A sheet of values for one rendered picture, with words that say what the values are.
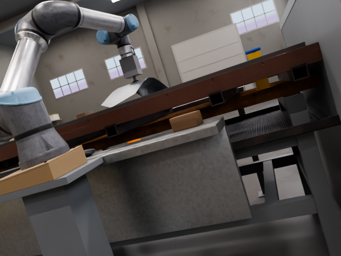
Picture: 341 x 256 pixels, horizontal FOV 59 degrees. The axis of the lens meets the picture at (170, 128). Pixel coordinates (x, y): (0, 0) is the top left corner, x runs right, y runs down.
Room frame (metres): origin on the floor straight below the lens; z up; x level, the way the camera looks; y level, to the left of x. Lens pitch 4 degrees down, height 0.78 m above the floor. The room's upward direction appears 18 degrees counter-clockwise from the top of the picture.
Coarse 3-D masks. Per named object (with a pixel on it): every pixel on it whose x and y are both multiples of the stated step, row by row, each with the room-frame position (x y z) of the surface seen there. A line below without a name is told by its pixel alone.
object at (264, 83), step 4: (256, 52) 1.20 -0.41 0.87; (248, 56) 1.21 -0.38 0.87; (252, 56) 1.20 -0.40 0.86; (256, 56) 1.20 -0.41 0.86; (260, 80) 1.20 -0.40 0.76; (264, 80) 1.20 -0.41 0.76; (256, 84) 1.21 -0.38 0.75; (260, 84) 1.20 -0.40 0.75; (264, 84) 1.20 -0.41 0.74; (268, 84) 1.19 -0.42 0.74; (260, 88) 1.20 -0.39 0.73; (264, 88) 1.20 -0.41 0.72
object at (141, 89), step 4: (148, 84) 1.73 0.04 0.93; (152, 84) 1.74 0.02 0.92; (156, 84) 1.75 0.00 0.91; (160, 84) 1.76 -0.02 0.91; (140, 88) 1.76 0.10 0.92; (144, 88) 1.78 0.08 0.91; (148, 88) 1.79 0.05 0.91; (152, 88) 1.80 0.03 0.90; (136, 92) 1.81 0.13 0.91; (140, 92) 1.82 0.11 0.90
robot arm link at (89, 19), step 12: (36, 12) 1.12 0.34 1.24; (48, 12) 1.12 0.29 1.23; (60, 12) 1.13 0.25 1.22; (72, 12) 1.15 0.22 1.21; (84, 12) 1.22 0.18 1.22; (96, 12) 1.28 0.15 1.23; (48, 24) 1.13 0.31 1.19; (60, 24) 1.15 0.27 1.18; (72, 24) 1.18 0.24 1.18; (84, 24) 1.23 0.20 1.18; (96, 24) 1.28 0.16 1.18; (108, 24) 1.33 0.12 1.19; (120, 24) 1.38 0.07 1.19; (132, 24) 1.42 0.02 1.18; (120, 36) 1.48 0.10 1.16
